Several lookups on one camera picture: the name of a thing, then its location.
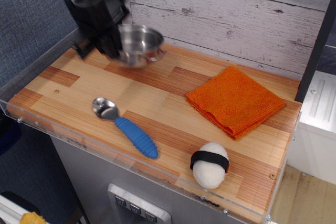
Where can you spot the white plush sushi toy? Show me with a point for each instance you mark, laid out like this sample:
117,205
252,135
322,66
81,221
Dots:
210,165

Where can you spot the folded orange cloth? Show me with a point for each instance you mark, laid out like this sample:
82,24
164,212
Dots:
234,102

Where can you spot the clear acrylic table guard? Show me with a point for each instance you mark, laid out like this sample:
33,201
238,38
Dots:
95,153

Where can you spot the yellow object bottom left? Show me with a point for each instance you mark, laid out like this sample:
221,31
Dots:
32,218

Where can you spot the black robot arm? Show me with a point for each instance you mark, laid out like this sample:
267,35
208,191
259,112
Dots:
98,21

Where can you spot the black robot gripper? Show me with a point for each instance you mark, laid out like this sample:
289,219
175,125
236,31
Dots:
98,21

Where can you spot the white box at right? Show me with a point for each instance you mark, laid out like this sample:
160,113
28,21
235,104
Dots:
312,150

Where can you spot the spoon with blue handle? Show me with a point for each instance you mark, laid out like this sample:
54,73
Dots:
108,111

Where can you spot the silver button control panel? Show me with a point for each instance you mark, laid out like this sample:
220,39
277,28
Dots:
127,206

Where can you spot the silver metal bowl with handles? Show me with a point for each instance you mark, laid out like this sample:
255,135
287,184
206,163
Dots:
140,45

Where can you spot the dark right frame post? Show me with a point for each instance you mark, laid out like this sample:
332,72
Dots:
316,52

